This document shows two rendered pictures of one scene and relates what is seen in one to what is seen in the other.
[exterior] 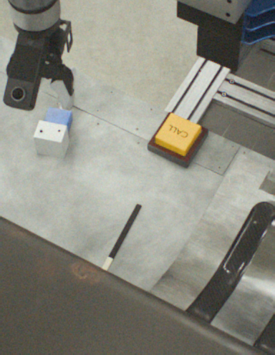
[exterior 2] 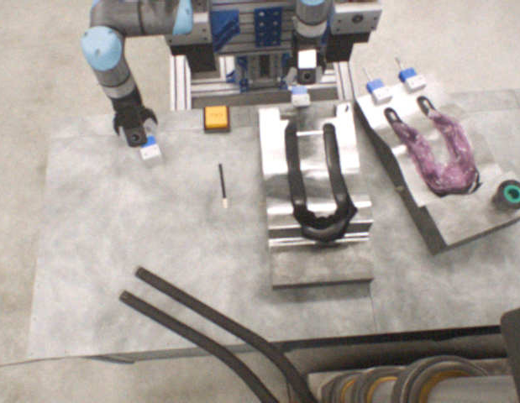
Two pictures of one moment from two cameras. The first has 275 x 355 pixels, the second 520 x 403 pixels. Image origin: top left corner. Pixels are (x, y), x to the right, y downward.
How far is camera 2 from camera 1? 41 cm
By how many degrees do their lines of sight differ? 18
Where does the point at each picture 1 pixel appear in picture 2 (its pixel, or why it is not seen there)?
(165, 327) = not seen: outside the picture
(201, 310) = (296, 196)
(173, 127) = (212, 114)
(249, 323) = (323, 189)
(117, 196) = (206, 165)
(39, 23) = (128, 88)
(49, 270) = not seen: outside the picture
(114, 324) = not seen: outside the picture
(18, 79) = (130, 129)
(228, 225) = (277, 147)
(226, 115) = (202, 102)
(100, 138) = (175, 141)
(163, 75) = (152, 100)
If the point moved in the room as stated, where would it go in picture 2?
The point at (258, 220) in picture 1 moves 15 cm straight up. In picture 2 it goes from (289, 136) to (292, 107)
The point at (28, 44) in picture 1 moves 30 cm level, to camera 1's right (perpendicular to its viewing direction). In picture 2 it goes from (123, 106) to (230, 44)
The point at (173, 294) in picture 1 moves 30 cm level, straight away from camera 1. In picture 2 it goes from (279, 196) to (221, 110)
